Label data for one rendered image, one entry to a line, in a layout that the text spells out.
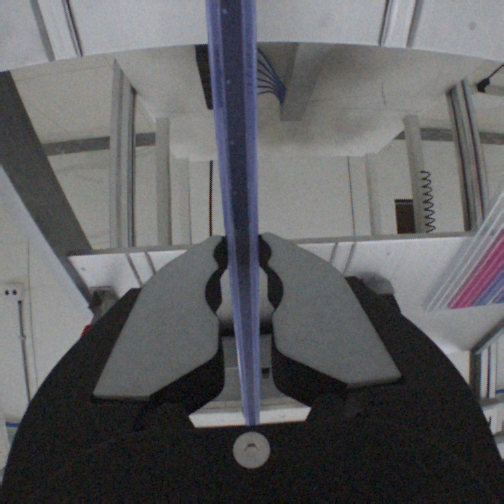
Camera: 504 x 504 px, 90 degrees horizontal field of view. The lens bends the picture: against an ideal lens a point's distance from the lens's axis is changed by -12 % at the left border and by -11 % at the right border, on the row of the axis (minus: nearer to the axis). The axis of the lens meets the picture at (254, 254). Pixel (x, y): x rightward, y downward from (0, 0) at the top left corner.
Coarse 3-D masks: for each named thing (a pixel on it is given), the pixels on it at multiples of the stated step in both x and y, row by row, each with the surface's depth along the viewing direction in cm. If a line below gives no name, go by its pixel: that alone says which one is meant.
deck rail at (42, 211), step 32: (0, 96) 19; (0, 128) 19; (32, 128) 23; (0, 160) 20; (32, 160) 24; (0, 192) 21; (32, 192) 24; (32, 224) 24; (64, 224) 29; (64, 256) 28; (64, 288) 30
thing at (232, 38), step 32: (224, 0) 7; (224, 32) 7; (256, 32) 7; (224, 64) 8; (256, 64) 8; (224, 96) 8; (256, 96) 8; (224, 128) 9; (256, 128) 9; (224, 160) 10; (256, 160) 10; (224, 192) 10; (256, 192) 11; (224, 224) 11; (256, 224) 11; (256, 256) 12; (256, 288) 14; (256, 320) 15; (256, 352) 17; (256, 384) 20; (256, 416) 24
